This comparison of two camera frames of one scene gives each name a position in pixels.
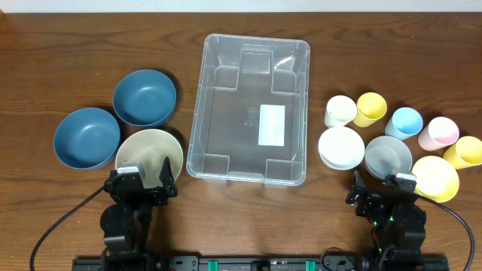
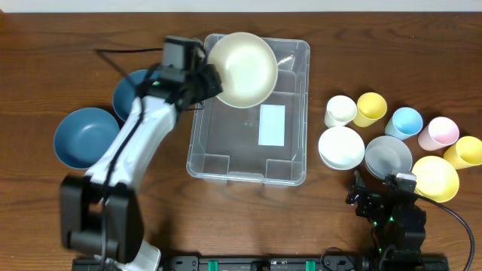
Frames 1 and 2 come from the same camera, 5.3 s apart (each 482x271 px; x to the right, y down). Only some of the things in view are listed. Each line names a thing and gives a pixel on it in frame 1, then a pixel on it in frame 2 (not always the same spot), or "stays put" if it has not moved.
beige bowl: x=151 y=147 to x=247 y=66
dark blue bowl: x=86 y=138 stays put
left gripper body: x=142 y=192 to x=210 y=83
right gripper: x=380 y=197 stays put
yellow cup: x=465 y=153 stays put
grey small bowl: x=385 y=154 stays put
